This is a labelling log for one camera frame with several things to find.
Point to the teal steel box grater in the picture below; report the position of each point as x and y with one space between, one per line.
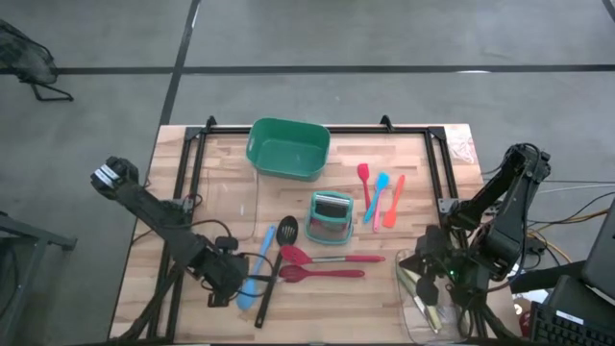
329 221

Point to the teal plastic bin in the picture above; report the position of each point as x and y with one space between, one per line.
288 149

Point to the grey metal table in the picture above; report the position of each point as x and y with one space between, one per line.
38 238

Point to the black case white label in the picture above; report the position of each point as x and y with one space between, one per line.
576 298

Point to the all red slotted spoon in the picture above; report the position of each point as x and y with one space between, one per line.
295 274

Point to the clear plastic tray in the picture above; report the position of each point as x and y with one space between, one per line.
456 322

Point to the large blue silicone spoon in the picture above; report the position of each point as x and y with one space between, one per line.
247 298

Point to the small orange silicone spatula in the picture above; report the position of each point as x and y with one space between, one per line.
390 218

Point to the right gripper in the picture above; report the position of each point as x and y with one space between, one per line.
439 254

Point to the clear plastic bag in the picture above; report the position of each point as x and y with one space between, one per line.
461 144

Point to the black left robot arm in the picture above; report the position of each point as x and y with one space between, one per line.
154 211

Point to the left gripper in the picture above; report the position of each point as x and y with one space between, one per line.
226 274

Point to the black keyboard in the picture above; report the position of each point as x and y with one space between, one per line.
562 331

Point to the small red plastic object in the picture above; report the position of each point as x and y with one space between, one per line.
525 324

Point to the black power brick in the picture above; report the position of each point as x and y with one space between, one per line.
521 245

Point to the black slotted spoon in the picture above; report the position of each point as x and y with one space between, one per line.
287 230

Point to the black mesh floor fan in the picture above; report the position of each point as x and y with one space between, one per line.
24 57

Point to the red spoon steel shaft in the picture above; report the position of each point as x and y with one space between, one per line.
295 254

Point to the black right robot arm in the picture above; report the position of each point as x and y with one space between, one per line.
504 230

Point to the small red silicone spatula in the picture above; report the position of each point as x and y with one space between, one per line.
363 171

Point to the dark grey laptop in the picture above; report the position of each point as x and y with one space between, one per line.
603 259

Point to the small blue silicone spatula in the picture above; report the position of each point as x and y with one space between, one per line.
382 181

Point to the black aluminium table frame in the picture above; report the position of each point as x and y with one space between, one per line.
312 130

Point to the small pink silicone spatula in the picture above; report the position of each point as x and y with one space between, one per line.
376 221

